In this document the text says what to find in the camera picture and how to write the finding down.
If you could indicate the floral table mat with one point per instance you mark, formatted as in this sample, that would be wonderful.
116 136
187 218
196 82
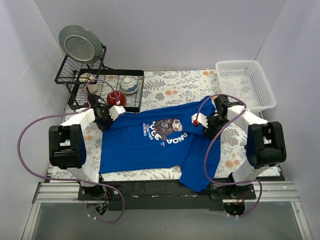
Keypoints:
171 88

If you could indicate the grey green plate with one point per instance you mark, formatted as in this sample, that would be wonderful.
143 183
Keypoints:
80 44

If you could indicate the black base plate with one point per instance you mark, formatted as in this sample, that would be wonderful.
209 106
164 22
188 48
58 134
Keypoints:
172 195

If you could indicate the red bowl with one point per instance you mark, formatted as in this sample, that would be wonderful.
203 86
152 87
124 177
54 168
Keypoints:
115 97

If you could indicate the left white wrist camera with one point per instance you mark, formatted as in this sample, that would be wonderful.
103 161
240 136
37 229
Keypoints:
115 111

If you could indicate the white plastic basket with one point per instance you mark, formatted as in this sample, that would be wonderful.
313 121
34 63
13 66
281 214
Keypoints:
246 80

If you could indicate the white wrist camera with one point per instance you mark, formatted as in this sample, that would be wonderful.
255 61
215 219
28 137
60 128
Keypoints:
115 111
199 119

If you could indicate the white blue patterned bowl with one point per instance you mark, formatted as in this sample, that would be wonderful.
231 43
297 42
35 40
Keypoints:
128 85

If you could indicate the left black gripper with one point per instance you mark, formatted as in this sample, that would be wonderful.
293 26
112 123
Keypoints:
105 119

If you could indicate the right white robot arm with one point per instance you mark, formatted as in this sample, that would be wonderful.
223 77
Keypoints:
265 144

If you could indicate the black wire dish rack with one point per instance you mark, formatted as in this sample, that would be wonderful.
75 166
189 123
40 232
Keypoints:
74 75

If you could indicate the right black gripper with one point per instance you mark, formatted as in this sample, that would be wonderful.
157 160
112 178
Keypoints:
210 127

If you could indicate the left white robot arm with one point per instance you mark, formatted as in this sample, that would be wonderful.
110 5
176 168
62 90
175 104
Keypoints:
67 149

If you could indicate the blue printed t shirt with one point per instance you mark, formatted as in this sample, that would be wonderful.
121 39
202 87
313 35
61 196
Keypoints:
162 138

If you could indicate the aluminium frame rail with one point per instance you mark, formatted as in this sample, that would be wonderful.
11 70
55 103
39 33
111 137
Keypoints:
270 190

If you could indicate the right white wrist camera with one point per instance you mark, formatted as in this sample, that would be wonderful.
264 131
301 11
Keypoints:
199 119

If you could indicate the cream mug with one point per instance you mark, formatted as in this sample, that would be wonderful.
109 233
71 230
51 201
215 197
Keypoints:
90 83

